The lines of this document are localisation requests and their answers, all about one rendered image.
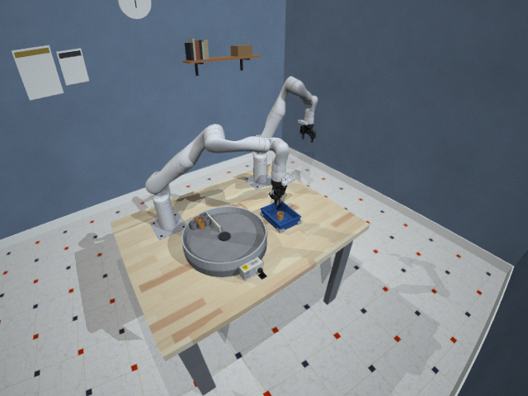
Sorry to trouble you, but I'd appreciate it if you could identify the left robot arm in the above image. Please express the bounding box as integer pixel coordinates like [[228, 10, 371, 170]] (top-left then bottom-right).
[[252, 76, 318, 183]]

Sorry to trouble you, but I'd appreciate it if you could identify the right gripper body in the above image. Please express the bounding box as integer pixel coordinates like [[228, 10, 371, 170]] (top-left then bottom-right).
[[271, 180, 284, 194]]

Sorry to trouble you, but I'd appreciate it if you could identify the blue open-top crate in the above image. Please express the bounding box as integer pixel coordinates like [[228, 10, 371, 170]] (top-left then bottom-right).
[[260, 200, 301, 230]]

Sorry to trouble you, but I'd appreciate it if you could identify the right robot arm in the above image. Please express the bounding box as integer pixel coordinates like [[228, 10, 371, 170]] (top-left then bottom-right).
[[145, 125, 295, 230]]

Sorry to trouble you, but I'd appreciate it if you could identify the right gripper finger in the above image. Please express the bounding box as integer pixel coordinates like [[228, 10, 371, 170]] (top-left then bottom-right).
[[279, 186, 287, 204], [269, 189, 281, 205]]

